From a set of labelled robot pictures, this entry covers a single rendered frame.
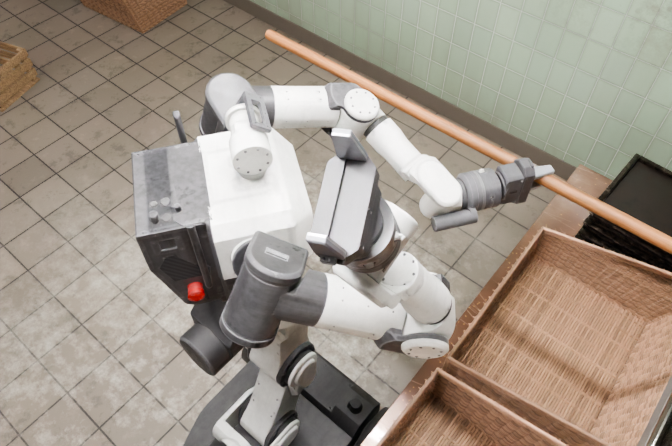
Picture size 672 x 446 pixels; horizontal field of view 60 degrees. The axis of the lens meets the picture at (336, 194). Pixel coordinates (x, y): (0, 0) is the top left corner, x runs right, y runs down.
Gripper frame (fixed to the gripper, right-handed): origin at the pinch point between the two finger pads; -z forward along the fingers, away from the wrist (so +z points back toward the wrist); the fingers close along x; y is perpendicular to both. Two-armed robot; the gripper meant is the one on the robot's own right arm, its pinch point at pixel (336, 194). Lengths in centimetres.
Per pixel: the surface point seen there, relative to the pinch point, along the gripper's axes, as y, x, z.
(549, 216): 31, 49, 149
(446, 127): 0, 43, 75
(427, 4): -33, 156, 183
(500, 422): 22, -20, 105
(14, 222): -199, 14, 166
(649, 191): 57, 55, 131
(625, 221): 40, 25, 72
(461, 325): 9, 4, 127
